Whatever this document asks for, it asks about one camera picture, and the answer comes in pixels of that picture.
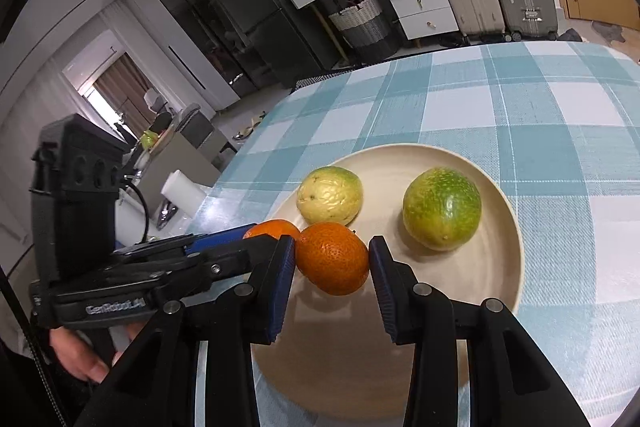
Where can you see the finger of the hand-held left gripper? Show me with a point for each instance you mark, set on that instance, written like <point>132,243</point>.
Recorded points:
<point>220,264</point>
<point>220,237</point>

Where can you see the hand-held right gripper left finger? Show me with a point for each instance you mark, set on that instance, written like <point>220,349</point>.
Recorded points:
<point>282,292</point>

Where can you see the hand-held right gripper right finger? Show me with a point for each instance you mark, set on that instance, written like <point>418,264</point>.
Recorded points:
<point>382,292</point>

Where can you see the orange mandarin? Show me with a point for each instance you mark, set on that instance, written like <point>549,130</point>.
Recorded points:
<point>274,228</point>
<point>332,264</point>

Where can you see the beige round plate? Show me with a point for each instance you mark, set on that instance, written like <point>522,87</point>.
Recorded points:
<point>450,302</point>

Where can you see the person's left hand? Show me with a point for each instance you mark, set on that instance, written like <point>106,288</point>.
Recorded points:
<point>80,354</point>

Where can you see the green-yellow mango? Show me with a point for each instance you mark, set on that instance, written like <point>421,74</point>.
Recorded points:
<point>442,209</point>

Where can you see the pale yellow guava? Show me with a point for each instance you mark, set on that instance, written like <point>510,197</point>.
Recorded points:
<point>328,195</point>

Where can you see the brown curtain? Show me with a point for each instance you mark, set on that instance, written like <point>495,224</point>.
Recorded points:
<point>120,92</point>

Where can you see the striped floor mat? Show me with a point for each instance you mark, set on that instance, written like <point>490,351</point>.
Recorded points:
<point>317,82</point>

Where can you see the white tall cabinet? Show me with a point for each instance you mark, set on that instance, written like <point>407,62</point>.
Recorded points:
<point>165,52</point>

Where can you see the dark glass cabinet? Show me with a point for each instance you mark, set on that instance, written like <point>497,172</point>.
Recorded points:
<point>200,32</point>

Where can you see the grey refrigerator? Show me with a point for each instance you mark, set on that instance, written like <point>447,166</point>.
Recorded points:
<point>255,7</point>

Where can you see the teal white checked tablecloth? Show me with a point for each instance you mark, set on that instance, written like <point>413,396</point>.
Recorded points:
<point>550,117</point>

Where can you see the grey white woven basket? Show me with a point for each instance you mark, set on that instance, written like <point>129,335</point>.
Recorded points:
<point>361,22</point>

